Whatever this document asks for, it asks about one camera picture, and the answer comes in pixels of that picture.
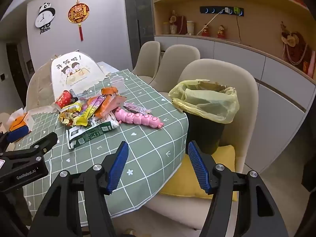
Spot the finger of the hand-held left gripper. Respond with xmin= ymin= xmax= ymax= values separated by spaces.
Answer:
xmin=0 ymin=132 xmax=58 ymax=165
xmin=0 ymin=128 xmax=28 ymax=151

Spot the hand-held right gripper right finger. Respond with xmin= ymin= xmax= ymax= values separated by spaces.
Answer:
xmin=188 ymin=141 xmax=289 ymax=237

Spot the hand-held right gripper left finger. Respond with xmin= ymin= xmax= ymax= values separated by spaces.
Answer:
xmin=26 ymin=141 xmax=129 ymax=237

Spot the gold orange candy wrapper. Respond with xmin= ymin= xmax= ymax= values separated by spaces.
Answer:
xmin=58 ymin=111 xmax=76 ymax=127

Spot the black trash bin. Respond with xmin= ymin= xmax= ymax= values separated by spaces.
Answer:
xmin=184 ymin=109 xmax=226 ymax=155

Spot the green white snack bag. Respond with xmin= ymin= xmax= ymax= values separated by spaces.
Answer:
xmin=67 ymin=117 xmax=119 ymax=150

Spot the red snack packet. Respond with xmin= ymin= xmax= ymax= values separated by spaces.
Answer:
xmin=55 ymin=90 xmax=73 ymax=109

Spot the yellow white snack packet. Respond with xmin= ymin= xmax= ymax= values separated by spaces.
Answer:
xmin=78 ymin=96 xmax=104 ymax=122

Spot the pink silver wrapper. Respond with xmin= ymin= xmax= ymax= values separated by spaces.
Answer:
xmin=123 ymin=102 xmax=151 ymax=114

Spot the orange snack packet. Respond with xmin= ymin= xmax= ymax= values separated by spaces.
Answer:
xmin=94 ymin=86 xmax=118 ymax=118

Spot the orange print tissue box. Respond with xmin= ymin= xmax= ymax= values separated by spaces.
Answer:
xmin=7 ymin=112 xmax=35 ymax=135

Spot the yellow seat cushion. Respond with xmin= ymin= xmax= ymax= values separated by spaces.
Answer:
xmin=158 ymin=144 xmax=239 ymax=202

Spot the green checked tablecloth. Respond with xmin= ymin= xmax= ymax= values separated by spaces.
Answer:
xmin=23 ymin=69 xmax=190 ymax=220

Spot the pink caterpillar toy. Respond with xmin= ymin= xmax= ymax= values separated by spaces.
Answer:
xmin=114 ymin=107 xmax=164 ymax=129

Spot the dark wooden door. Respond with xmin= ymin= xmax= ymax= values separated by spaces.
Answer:
xmin=6 ymin=43 xmax=28 ymax=103

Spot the cartoon print mesh food cover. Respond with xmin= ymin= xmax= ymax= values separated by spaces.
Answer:
xmin=26 ymin=50 xmax=106 ymax=109

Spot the clear acrylic napkin holder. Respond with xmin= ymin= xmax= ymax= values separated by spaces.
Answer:
xmin=108 ymin=76 xmax=128 ymax=95

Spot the white sideboard cabinet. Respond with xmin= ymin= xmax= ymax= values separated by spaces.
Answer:
xmin=154 ymin=35 xmax=316 ymax=176

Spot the dark red bag with flower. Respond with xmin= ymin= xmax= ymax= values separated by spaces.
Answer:
xmin=169 ymin=10 xmax=187 ymax=35

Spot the pink box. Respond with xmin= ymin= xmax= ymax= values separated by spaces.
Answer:
xmin=307 ymin=54 xmax=316 ymax=79

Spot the large dark red gift bag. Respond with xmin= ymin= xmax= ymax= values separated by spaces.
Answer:
xmin=281 ymin=22 xmax=313 ymax=73

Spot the dark grey tall panel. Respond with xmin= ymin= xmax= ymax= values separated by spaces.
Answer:
xmin=123 ymin=0 xmax=155 ymax=73

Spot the black power socket track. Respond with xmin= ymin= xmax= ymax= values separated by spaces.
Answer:
xmin=199 ymin=6 xmax=245 ymax=17

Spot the panda wall clock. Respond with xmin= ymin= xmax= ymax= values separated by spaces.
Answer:
xmin=35 ymin=2 xmax=55 ymax=34

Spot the red round knot wall ornament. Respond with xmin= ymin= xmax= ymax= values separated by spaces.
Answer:
xmin=68 ymin=0 xmax=89 ymax=41

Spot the black power cable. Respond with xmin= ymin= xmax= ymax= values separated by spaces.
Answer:
xmin=236 ymin=15 xmax=242 ymax=42

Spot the white charger cable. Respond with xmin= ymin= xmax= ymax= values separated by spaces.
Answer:
xmin=196 ymin=10 xmax=226 ymax=36

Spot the wooden wall shelf unit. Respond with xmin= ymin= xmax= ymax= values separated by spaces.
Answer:
xmin=150 ymin=0 xmax=316 ymax=62

